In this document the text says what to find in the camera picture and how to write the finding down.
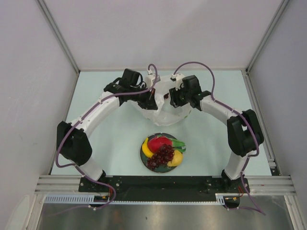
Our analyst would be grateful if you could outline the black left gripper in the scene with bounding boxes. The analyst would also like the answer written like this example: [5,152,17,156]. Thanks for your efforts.
[129,84,157,110]

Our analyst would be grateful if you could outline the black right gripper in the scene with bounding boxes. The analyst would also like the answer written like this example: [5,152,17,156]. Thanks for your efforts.
[169,84,191,109]

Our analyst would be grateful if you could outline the white plastic bag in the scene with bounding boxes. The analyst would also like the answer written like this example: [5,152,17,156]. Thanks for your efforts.
[131,74,192,126]

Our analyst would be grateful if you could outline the fake watermelon slice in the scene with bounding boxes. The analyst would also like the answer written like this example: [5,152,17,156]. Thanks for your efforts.
[147,135,186,153]

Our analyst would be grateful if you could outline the fake yellow banana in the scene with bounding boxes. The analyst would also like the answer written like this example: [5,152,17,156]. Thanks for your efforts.
[142,138,154,158]

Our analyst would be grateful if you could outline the fake red grapes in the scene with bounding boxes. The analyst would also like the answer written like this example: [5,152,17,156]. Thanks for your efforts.
[145,144,174,171]

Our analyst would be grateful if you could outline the fake yellow lemon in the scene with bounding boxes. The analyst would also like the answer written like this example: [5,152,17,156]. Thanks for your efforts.
[167,150,183,167]

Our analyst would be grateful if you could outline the blue ceramic plate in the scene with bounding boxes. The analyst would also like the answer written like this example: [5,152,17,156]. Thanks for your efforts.
[140,133,186,173]

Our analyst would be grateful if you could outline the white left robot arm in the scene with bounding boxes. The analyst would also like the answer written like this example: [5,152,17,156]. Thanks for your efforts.
[56,69,158,192]

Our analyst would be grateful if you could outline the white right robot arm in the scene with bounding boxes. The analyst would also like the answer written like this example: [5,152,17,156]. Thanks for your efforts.
[169,74,264,192]

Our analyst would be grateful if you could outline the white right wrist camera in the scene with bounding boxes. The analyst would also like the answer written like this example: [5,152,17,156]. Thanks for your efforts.
[170,73,185,90]

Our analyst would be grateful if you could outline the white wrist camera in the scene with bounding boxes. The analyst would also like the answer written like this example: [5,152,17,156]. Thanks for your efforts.
[170,73,185,90]
[144,73,161,90]

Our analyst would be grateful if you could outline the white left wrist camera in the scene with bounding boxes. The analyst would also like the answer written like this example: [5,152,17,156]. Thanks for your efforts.
[144,73,161,90]

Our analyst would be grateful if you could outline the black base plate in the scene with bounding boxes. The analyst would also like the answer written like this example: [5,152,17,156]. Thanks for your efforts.
[79,175,250,208]

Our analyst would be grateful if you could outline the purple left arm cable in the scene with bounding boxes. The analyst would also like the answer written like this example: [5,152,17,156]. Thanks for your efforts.
[55,63,159,211]

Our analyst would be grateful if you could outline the white slotted cable duct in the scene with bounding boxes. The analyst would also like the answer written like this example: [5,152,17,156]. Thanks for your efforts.
[45,194,227,205]

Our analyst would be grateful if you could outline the aluminium frame rail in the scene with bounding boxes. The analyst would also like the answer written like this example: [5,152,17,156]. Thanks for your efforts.
[35,175,296,196]

